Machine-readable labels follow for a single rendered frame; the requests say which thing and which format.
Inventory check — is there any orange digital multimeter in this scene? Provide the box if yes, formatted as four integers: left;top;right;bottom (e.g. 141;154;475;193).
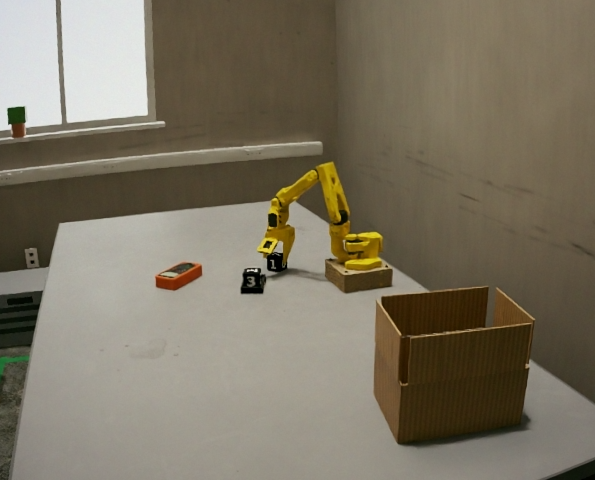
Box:
155;261;202;290

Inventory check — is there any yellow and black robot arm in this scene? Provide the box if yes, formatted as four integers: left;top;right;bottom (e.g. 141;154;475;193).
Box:
268;162;382;271

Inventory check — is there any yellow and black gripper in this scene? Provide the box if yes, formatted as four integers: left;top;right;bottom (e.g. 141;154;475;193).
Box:
257;224;295;264

